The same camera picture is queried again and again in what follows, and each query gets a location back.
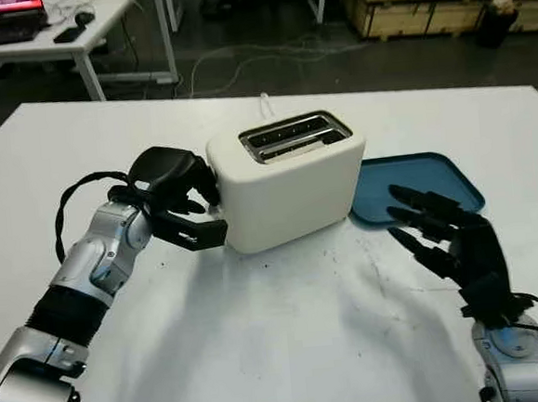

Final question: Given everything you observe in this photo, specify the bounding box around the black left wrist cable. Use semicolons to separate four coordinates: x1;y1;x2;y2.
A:
49;168;140;265

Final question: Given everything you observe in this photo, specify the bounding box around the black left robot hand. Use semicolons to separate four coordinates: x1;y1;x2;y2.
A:
125;141;222;221

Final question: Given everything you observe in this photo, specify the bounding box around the white floor cable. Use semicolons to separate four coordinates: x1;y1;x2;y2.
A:
176;29;364;98

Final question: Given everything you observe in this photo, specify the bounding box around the white office desk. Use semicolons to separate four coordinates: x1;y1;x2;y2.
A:
0;0;183;110

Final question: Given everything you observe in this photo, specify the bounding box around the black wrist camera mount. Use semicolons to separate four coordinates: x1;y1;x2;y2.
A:
455;271;528;335
147;202;232;258

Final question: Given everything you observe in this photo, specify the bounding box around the blue plastic tray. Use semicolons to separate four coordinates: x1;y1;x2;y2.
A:
345;147;489;231

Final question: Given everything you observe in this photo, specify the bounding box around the black waste bin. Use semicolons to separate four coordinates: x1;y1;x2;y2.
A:
472;0;521;51

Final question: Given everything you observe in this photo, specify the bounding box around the cream two-slot toaster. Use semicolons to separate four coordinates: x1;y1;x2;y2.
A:
202;106;376;258

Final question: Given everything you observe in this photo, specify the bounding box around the white toaster power cord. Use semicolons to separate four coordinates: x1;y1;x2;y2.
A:
257;93;277;120

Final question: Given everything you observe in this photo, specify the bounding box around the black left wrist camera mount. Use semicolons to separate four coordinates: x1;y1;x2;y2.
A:
147;202;232;258

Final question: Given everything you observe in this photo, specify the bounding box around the black computer mouse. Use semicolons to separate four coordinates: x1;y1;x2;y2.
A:
72;10;97;28

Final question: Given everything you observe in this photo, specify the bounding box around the black smartphone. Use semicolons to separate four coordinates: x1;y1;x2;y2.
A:
51;25;85;45

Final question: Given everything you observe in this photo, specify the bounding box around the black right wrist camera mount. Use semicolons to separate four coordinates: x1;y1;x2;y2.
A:
455;271;528;335

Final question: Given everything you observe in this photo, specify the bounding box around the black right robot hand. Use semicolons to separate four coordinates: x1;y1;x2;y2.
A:
384;175;512;298

